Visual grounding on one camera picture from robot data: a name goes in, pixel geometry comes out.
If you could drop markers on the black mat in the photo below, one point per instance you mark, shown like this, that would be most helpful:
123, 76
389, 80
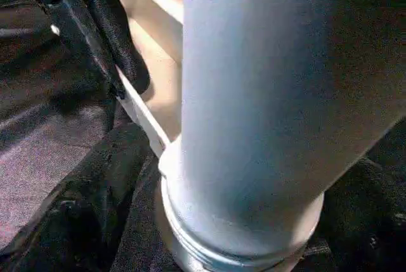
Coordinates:
47, 142

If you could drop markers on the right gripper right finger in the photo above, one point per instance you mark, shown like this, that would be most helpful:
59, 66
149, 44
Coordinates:
364, 221

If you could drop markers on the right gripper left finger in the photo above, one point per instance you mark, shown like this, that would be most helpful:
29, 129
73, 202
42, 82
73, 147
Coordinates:
95, 215

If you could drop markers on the white plastic table leg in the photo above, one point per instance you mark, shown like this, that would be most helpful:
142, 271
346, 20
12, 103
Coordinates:
269, 94

